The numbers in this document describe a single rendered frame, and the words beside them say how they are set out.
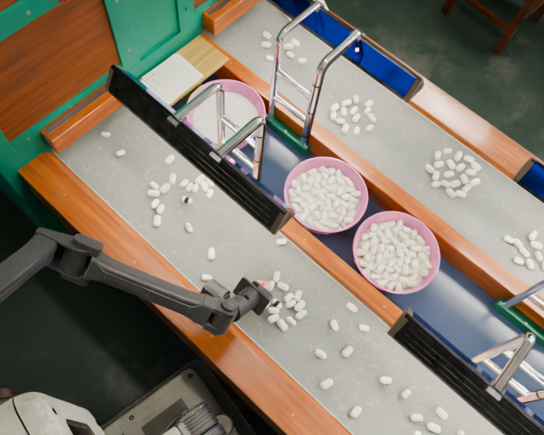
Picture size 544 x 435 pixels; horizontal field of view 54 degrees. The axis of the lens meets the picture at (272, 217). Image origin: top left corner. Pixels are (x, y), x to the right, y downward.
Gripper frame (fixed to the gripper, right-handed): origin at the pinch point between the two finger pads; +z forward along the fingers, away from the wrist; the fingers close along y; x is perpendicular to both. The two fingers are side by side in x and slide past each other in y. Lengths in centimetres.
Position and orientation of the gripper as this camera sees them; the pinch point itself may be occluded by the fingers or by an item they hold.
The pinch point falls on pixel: (266, 284)
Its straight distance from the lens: 156.1
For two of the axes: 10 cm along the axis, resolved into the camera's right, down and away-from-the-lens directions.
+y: -7.4, -6.4, 2.1
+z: 4.6, -2.6, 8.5
